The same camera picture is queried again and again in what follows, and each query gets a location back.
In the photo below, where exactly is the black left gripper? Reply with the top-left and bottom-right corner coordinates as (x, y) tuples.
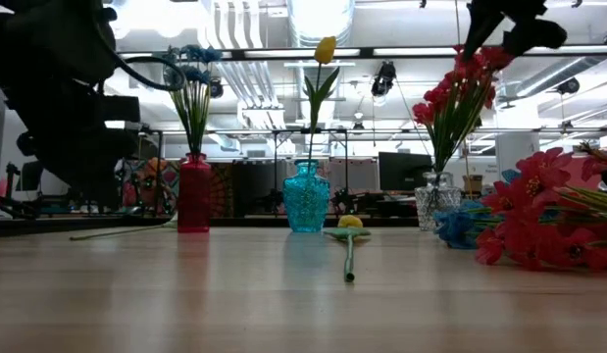
(0, 80), (141, 210)

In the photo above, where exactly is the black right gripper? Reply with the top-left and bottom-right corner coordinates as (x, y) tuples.
(462, 0), (569, 60)

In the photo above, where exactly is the red artificial flower bunch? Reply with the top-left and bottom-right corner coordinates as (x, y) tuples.
(474, 141), (607, 274)
(412, 73), (481, 173)
(449, 45), (513, 173)

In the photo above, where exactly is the red glass vase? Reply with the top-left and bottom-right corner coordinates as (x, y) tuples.
(177, 151), (212, 234)

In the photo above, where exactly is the clear cut-glass vase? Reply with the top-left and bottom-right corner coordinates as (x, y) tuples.
(413, 170), (463, 232)

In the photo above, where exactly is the turquoise glass vase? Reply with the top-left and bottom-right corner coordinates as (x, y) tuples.
(281, 159), (331, 234)

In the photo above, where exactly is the small black monitor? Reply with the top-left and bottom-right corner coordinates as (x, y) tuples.
(14, 160), (45, 193)

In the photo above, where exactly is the colourful painted panel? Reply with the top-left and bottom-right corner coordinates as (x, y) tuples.
(119, 156), (235, 220)

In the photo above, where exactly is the white cabinet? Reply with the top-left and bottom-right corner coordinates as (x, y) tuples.
(493, 131), (542, 173)

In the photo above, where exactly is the black overhead beam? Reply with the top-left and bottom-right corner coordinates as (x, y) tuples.
(116, 44), (607, 63)

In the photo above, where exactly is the black computer monitor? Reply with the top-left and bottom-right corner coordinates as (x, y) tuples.
(379, 151), (434, 192)

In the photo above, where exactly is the black hanging camera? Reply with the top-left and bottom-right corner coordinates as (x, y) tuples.
(370, 61), (398, 98)

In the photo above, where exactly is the black aluminium table frame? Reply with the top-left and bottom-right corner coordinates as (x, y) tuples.
(0, 214), (422, 238)

